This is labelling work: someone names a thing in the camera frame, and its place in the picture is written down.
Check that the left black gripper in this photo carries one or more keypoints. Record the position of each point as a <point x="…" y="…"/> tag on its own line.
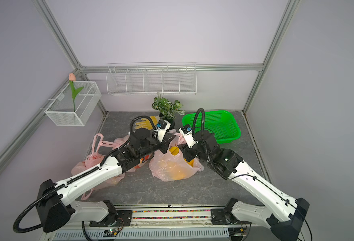
<point x="165" y="140"/>

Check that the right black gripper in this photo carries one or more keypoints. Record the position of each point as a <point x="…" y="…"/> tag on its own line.
<point x="185" y="151"/>

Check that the pale yellow banana bunch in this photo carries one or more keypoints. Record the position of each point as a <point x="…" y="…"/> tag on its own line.
<point x="174" y="150"/>

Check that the pink strawberry plastic bag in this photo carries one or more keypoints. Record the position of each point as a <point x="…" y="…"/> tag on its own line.
<point x="167" y="167"/>

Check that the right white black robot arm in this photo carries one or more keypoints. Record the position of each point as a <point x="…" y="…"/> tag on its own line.
<point x="283" y="214"/>

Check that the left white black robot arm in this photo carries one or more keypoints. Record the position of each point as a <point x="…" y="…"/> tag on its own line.
<point x="54" y="203"/>

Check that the green plastic basket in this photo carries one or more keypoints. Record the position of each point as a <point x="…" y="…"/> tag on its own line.
<point x="223" y="125"/>

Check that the potted plant black vase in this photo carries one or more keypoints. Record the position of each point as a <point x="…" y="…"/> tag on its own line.
<point x="168" y="109"/>

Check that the pink artificial tulip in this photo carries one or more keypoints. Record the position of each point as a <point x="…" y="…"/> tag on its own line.
<point x="74" y="91"/>

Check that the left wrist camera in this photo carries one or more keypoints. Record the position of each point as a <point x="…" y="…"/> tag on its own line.
<point x="161" y="129"/>

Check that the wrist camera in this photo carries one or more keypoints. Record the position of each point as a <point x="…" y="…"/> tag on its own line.
<point x="187" y="133"/>
<point x="161" y="129"/>

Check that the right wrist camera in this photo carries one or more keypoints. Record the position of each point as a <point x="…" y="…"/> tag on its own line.
<point x="187" y="133"/>

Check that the white wire wall shelf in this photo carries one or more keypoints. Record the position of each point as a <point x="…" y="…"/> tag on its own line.
<point x="152" y="78"/>

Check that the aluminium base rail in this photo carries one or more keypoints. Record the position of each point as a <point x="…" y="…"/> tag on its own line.
<point x="183" y="224"/>

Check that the white wire side basket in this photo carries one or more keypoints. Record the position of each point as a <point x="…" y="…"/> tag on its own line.
<point x="60" y="110"/>

